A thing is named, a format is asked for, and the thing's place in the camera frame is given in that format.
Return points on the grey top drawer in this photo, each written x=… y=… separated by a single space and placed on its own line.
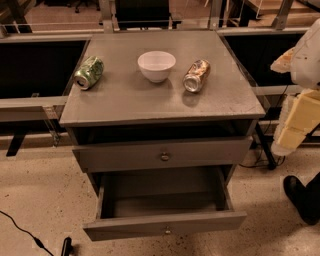
x=162 y=154

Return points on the orange silver soda can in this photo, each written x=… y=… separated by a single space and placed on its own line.
x=196 y=76

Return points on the black cylindrical floor object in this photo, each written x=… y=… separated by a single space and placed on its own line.
x=67 y=247

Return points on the robot gripper body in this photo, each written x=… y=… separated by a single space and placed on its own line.
x=307 y=61

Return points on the black shoe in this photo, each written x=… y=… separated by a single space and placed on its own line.
x=306 y=199

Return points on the white ceramic bowl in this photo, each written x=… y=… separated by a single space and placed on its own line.
x=156 y=65

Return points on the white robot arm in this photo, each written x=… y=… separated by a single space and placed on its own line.
x=303 y=60

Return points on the crushed green soda can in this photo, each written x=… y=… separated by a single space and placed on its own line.
x=88 y=73

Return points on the grey drawer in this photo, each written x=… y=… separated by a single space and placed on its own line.
x=159 y=202
x=162 y=154

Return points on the grey wooden drawer cabinet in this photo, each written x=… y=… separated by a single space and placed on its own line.
x=124 y=106

